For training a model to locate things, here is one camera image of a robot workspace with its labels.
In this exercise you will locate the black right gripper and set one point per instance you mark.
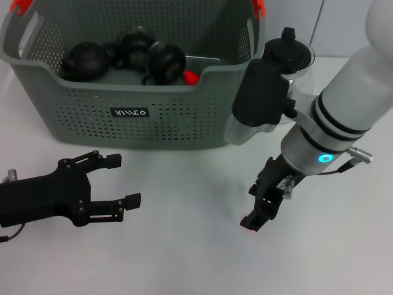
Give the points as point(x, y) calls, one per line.
point(273, 187)

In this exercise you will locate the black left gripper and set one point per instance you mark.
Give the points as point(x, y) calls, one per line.
point(46, 196)

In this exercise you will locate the bright red slope brick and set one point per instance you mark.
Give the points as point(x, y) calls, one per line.
point(192, 78)

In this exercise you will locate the glass teacup with black sleeve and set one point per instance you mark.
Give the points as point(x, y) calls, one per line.
point(165, 63)
point(135, 49)

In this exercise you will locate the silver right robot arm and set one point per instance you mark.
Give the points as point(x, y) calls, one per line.
point(337, 98)

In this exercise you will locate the grey-green perforated storage bin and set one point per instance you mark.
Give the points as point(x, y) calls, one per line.
point(153, 129)

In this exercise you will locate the dark clay teapot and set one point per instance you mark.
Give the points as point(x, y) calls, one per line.
point(89, 60)

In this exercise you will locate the glass teapot with black lid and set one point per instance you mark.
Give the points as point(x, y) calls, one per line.
point(288, 46)

